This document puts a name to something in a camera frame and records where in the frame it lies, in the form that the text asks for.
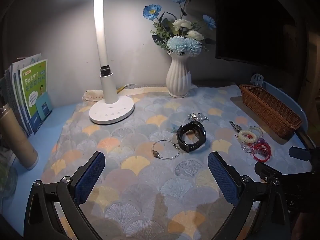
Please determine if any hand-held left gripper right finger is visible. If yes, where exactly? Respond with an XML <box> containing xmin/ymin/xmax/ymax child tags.
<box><xmin>208</xmin><ymin>151</ymin><xmax>292</xmax><ymax>240</ymax></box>

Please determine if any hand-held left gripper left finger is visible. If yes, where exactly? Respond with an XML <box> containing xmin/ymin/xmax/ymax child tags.
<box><xmin>26</xmin><ymin>151</ymin><xmax>105</xmax><ymax>240</ymax></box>

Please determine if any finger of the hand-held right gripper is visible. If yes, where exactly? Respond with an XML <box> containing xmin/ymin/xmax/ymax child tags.
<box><xmin>288</xmin><ymin>146</ymin><xmax>320</xmax><ymax>163</ymax></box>
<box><xmin>254</xmin><ymin>162</ymin><xmax>320</xmax><ymax>195</ymax></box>

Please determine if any red string bracelet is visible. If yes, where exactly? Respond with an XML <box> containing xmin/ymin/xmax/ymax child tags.
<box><xmin>251</xmin><ymin>142</ymin><xmax>272</xmax><ymax>161</ymax></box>

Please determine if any purple spiral hair tie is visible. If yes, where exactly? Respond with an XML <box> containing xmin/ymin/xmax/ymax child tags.
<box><xmin>255</xmin><ymin>138</ymin><xmax>270</xmax><ymax>150</ymax></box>

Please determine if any black wristwatch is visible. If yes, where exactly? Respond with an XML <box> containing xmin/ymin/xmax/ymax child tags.
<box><xmin>176</xmin><ymin>121</ymin><xmax>207</xmax><ymax>152</ymax></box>

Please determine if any brown wicker basket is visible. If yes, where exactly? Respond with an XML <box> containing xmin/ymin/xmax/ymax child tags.
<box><xmin>239</xmin><ymin>84</ymin><xmax>302</xmax><ymax>138</ymax></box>

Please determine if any silver crystal bracelet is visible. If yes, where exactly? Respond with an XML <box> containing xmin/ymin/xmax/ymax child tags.
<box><xmin>188</xmin><ymin>112</ymin><xmax>209</xmax><ymax>122</ymax></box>

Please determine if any small metal key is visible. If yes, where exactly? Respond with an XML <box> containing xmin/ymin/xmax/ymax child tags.
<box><xmin>229</xmin><ymin>120</ymin><xmax>242</xmax><ymax>132</ymax></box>

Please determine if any fan pattern tablecloth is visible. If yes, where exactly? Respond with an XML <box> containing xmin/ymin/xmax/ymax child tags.
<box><xmin>41</xmin><ymin>84</ymin><xmax>313</xmax><ymax>240</ymax></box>

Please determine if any beige cylindrical bottle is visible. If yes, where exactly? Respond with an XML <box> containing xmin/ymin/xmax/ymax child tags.
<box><xmin>0</xmin><ymin>104</ymin><xmax>39</xmax><ymax>169</ymax></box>

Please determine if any green glass jar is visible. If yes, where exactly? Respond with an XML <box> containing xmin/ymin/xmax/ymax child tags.
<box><xmin>0</xmin><ymin>147</ymin><xmax>18</xmax><ymax>198</ymax></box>

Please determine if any green cover workbook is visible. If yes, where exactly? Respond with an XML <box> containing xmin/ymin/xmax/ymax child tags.
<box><xmin>19</xmin><ymin>59</ymin><xmax>53</xmax><ymax>134</ymax></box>

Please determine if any white lace trim cloth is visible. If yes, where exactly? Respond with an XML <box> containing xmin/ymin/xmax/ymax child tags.
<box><xmin>82</xmin><ymin>86</ymin><xmax>169</xmax><ymax>102</ymax></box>

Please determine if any white ribbed vase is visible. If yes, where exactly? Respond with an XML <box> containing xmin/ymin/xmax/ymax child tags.
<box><xmin>166</xmin><ymin>51</ymin><xmax>192</xmax><ymax>98</ymax></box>

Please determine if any grey book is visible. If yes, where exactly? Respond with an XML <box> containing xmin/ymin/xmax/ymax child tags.
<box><xmin>4</xmin><ymin>66</ymin><xmax>28</xmax><ymax>135</ymax></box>

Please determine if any white cover workbook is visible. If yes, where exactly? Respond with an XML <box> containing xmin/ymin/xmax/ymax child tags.
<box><xmin>11</xmin><ymin>53</ymin><xmax>42</xmax><ymax>85</ymax></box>

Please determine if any white desk lamp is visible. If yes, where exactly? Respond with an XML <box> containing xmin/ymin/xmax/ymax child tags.
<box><xmin>62</xmin><ymin>0</ymin><xmax>137</xmax><ymax>125</ymax></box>

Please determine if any blue and white flower bouquet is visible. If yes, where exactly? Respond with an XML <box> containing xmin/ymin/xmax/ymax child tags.
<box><xmin>142</xmin><ymin>0</ymin><xmax>217</xmax><ymax>55</ymax></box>

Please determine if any black monitor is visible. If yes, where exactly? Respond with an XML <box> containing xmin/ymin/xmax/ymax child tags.
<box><xmin>212</xmin><ymin>0</ymin><xmax>310</xmax><ymax>68</ymax></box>

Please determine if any clear bead bracelet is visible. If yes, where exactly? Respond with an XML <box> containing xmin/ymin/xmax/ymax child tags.
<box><xmin>241</xmin><ymin>142</ymin><xmax>258</xmax><ymax>154</ymax></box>

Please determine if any cream spiral hair tie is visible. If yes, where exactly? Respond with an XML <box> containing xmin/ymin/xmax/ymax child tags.
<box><xmin>237</xmin><ymin>129</ymin><xmax>257</xmax><ymax>143</ymax></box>

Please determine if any silver bangle bracelet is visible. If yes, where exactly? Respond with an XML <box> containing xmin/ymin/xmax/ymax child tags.
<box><xmin>152</xmin><ymin>140</ymin><xmax>181</xmax><ymax>160</ymax></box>

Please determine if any metal bracket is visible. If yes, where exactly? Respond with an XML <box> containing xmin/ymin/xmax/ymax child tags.
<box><xmin>251</xmin><ymin>73</ymin><xmax>265</xmax><ymax>85</ymax></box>

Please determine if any yellow cable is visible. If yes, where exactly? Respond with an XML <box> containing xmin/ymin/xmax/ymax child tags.
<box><xmin>116</xmin><ymin>84</ymin><xmax>137</xmax><ymax>92</ymax></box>

